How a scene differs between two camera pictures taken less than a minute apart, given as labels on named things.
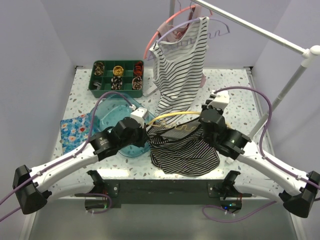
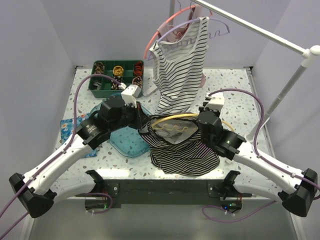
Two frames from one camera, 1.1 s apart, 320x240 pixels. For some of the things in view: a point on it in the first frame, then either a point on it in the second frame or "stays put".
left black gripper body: [137, 139] to [130, 118]
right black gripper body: [206, 138] stays put
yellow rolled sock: [118, 70] stays put
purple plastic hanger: [227, 31] stays put
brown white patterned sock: [137, 82] stays put
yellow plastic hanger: [150, 123] to [159, 119]
